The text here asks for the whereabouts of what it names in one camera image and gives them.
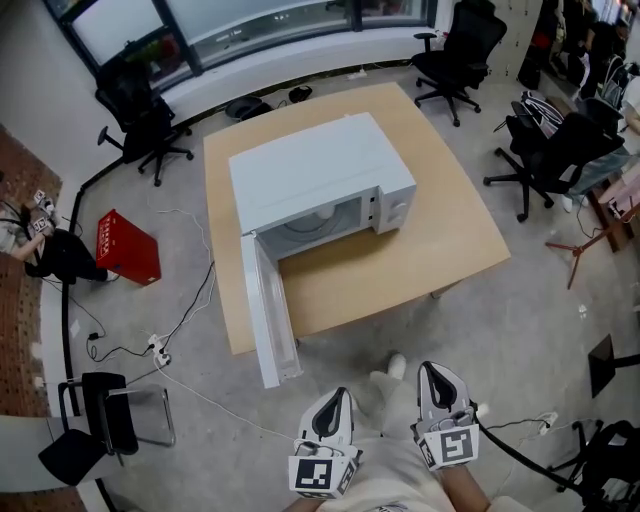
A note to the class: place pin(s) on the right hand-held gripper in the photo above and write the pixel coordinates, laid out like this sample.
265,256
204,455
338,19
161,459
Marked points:
450,445

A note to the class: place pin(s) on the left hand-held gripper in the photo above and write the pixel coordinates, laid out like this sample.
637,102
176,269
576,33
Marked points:
314,472

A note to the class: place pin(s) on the white microwave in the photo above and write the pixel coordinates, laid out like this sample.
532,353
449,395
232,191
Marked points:
310,170

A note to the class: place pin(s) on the person's left forearm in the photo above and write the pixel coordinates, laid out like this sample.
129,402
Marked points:
300,506

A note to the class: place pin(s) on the person's right forearm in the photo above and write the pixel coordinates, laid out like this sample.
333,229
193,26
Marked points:
467,487

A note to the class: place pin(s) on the person's white shoe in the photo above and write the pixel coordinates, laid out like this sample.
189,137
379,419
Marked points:
397,364

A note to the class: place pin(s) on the person's beige trousers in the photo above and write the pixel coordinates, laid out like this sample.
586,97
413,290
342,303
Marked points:
395,450

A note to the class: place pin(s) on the white power strip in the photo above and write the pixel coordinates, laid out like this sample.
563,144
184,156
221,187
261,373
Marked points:
548,421
160,347
357,74

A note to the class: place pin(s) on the black flat stand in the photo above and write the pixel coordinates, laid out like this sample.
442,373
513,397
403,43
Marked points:
605,365

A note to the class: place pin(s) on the black mesh chair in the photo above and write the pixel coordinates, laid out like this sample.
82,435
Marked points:
610,460

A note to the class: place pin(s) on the reddish brown tripod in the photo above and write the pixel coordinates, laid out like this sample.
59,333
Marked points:
580,250

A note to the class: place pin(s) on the black folding chair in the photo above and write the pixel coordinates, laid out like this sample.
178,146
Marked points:
107,420

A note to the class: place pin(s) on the black office chair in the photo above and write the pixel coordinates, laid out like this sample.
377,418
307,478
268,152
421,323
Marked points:
140,120
462,50
560,155

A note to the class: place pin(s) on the red box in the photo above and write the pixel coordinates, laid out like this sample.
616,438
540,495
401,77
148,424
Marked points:
127,247

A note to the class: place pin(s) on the black and white backpack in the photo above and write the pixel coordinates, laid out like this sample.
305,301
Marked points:
542,112

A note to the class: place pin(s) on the black round bag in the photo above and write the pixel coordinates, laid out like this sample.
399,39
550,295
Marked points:
245,108

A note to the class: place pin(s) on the small black bag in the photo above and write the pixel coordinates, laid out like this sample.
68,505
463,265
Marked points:
300,93

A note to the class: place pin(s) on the light wooden cabinet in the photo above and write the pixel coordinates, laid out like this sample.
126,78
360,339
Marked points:
520,35

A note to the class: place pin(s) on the large window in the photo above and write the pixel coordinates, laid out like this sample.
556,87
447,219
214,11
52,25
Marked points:
225,30

